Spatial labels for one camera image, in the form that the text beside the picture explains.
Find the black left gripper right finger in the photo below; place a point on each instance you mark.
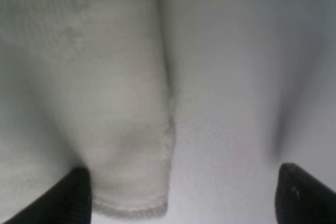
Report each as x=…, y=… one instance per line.
x=301, y=198

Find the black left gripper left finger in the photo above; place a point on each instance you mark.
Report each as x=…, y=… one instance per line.
x=68, y=201

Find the cream white terry towel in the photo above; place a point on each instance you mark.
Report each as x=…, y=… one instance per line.
x=84, y=83

